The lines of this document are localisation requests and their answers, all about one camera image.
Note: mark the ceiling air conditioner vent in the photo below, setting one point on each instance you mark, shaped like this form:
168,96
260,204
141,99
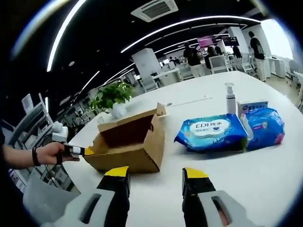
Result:
154,9

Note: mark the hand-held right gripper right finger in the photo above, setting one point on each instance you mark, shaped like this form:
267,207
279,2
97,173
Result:
194,201

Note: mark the white pillar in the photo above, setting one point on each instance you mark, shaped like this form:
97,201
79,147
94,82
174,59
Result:
146,63

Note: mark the white pump bottle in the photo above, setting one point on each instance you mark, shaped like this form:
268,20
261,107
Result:
231,104

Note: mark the person's grey shirt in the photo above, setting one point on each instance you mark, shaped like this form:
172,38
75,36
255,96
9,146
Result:
47,196

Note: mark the grey metal shelf rack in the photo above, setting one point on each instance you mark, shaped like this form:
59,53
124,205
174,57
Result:
30,118

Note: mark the white mesh office chair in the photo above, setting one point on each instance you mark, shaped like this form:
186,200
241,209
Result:
149,84
219,63
248,63

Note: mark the person's left hand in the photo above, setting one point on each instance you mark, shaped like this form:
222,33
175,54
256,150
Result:
50,154

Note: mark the dark wall screen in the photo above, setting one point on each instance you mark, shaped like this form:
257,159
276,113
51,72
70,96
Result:
230,40

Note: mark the purple wall screen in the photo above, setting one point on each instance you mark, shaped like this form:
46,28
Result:
207,41

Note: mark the green potted plant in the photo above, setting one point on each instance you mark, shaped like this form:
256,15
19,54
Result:
113,94

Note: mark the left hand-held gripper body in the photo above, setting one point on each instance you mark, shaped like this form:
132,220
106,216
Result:
60,134

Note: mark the white blue small carton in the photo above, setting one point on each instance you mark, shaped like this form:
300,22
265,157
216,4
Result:
253,107

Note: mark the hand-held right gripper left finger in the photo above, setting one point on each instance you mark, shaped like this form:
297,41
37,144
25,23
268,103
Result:
118,201

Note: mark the bright blue pad pack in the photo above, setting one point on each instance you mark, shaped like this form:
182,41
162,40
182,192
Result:
265,130

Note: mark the ceiling light strip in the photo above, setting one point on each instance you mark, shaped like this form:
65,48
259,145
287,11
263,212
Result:
189,24
59,35

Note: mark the white office desk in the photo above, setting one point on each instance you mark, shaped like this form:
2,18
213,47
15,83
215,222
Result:
168,76

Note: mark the blue wipes pack soft item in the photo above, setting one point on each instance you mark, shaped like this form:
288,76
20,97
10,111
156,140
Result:
208,132

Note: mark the black wristband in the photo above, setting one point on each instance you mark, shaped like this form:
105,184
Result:
36,157

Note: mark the brown cardboard shoe box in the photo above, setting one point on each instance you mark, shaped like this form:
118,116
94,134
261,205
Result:
151,146

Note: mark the blue white poster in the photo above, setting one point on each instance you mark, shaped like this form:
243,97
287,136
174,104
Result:
17,180

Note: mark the white table socket strip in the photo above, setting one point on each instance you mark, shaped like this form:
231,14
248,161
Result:
194,101

